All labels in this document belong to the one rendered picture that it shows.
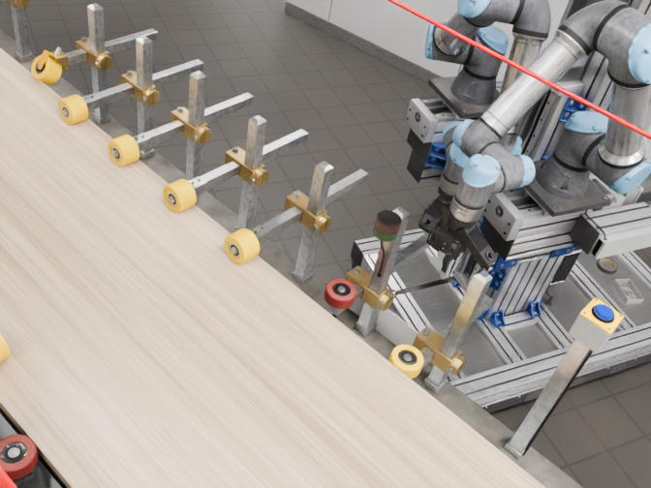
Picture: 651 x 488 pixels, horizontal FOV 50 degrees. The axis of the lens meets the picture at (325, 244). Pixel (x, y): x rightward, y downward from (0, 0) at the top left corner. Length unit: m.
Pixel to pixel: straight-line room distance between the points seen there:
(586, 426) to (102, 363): 1.99
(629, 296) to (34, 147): 2.42
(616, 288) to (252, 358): 2.03
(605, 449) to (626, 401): 0.29
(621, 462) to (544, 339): 0.53
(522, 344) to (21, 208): 1.86
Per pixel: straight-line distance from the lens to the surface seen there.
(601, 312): 1.54
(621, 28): 1.73
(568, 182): 2.14
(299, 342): 1.69
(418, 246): 2.07
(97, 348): 1.66
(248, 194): 2.09
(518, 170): 1.69
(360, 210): 3.50
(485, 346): 2.79
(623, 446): 3.05
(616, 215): 2.33
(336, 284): 1.83
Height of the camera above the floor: 2.20
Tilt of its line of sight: 42 degrees down
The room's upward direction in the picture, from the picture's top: 13 degrees clockwise
